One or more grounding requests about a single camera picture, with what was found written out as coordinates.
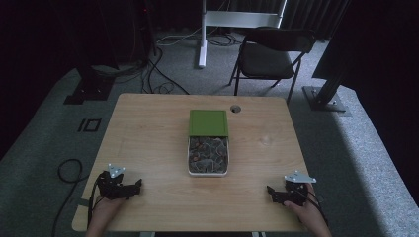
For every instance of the dark curtain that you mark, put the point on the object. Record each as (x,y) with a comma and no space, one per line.
(313,16)

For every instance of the black post with base plate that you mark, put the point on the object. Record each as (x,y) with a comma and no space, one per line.
(327,95)

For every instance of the white metal stand frame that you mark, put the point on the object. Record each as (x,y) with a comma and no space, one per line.
(207,33)

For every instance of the person's right hand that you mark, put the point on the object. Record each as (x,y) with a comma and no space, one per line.
(309,210)

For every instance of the green box lid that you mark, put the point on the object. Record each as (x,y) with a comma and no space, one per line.
(208,122)

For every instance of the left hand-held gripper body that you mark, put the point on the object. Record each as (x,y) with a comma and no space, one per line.
(112,187)

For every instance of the white box of dark pieces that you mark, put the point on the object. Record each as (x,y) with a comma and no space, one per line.
(208,155)

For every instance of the black folding chair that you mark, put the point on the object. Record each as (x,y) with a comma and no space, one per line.
(268,59)

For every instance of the person's left hand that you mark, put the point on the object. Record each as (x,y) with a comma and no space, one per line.
(107,209)

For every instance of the black stand with flat base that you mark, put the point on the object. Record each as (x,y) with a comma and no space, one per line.
(90,85)

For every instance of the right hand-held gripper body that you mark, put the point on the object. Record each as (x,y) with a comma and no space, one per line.
(298,189)

